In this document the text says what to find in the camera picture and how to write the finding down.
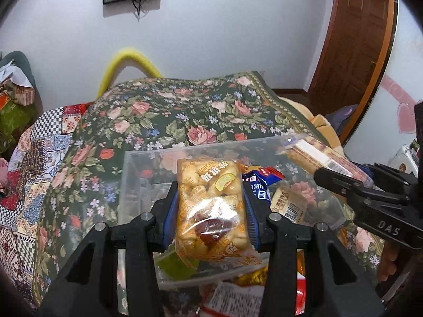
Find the long wafer biscuit pack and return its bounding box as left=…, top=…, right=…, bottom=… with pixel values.
left=282, top=136, right=374, bottom=188

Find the beige biscuit pack with barcode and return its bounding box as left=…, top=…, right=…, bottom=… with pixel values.
left=270, top=185, right=308, bottom=224

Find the blue cracker snack packet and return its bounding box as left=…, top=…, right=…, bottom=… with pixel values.
left=242, top=165, right=285, bottom=204

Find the red snack bag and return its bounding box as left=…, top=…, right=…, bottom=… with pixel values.
left=198, top=250, right=305, bottom=317

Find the orange puff snack bag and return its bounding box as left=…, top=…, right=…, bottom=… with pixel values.
left=175, top=157, right=260, bottom=265

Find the right human hand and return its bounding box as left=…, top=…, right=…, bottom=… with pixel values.
left=376, top=240, right=399, bottom=283

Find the yellow fleece blanket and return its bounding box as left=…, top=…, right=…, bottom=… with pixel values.
left=280, top=97, right=344, bottom=155

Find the green snack packet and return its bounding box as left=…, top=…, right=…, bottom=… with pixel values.
left=155, top=243, right=200, bottom=281

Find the yellow foil snack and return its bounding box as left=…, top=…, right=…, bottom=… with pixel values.
left=234, top=265, right=268, bottom=287

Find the floral green bedspread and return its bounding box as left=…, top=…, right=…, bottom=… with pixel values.
left=32, top=71, right=387, bottom=308

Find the clear plastic storage bin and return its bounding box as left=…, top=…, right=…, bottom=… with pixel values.
left=118, top=133, right=346, bottom=290

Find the brown wooden door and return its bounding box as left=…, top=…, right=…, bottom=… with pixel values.
left=308, top=0, right=398, bottom=143

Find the patchwork quilt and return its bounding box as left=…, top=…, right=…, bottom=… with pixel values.
left=1, top=104, right=88, bottom=306

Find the pink plush toy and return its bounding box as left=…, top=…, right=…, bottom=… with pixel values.
left=0, top=157, right=9, bottom=189

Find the pile of clothes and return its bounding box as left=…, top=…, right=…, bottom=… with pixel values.
left=1, top=51, right=43, bottom=153

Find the yellow curved headboard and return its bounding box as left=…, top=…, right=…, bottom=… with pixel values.
left=96, top=47, right=163, bottom=100

